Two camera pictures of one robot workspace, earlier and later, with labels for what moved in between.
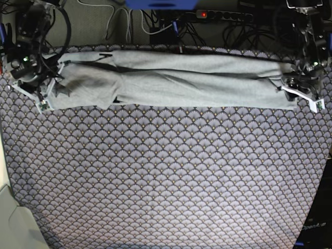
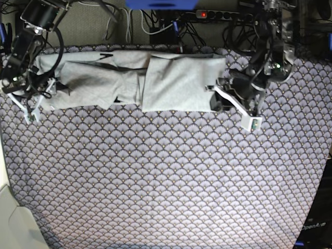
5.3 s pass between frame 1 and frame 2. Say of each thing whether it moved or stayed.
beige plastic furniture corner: stayed
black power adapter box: stayed
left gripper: moved
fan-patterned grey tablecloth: stayed
